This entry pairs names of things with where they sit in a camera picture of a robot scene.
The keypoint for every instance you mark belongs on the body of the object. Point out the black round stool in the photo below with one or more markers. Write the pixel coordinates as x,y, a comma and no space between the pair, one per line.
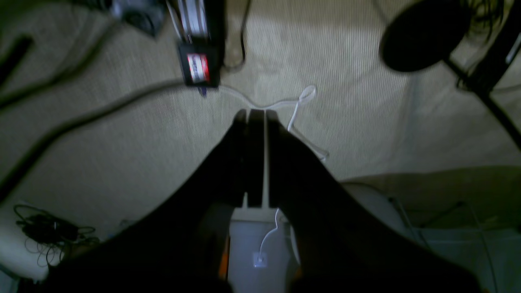
423,34

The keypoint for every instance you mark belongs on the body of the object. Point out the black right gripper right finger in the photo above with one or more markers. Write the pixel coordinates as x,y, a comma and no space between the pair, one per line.
343,248

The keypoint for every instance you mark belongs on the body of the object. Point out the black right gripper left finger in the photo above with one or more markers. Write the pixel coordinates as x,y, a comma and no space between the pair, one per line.
178,247

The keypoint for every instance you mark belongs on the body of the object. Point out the black device with red label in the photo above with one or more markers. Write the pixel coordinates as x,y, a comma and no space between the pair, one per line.
200,64

